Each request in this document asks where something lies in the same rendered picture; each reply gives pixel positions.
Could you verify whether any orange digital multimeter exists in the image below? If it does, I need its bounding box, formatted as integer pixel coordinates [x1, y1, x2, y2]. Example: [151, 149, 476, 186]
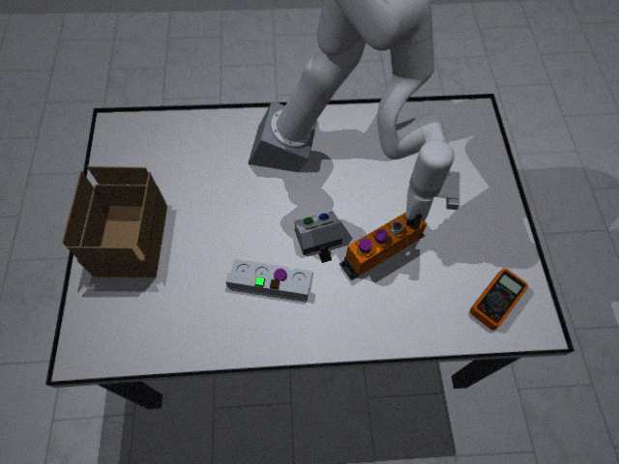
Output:
[470, 269, 528, 330]

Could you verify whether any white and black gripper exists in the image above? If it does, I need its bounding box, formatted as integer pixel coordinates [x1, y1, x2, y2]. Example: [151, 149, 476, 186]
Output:
[406, 188, 434, 229]

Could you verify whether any grey key housing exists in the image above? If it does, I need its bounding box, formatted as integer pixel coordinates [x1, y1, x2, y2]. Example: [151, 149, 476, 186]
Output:
[294, 211, 342, 263]

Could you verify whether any brown cardboard box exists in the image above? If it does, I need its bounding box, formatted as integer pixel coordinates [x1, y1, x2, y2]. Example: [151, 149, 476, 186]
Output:
[62, 166, 167, 277]

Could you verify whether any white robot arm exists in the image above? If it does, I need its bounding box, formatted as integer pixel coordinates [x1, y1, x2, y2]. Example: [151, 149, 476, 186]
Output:
[270, 0, 460, 210]

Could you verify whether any grey rectangular panel with round recesses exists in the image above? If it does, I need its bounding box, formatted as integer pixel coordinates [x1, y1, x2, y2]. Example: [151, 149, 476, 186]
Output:
[225, 259, 312, 300]

